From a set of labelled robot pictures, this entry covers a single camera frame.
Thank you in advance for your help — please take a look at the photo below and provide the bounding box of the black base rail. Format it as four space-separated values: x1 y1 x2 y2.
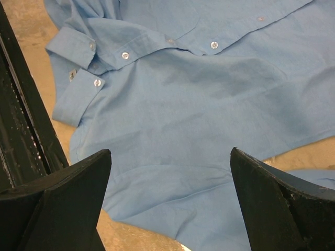
1 8 69 191

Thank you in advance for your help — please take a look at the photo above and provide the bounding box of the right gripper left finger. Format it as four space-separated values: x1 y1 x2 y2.
1 150 111 250

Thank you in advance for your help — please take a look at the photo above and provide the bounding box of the blue button shirt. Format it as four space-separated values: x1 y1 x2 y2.
44 1 334 250

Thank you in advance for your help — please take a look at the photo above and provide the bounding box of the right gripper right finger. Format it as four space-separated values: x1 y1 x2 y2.
230 148 334 250

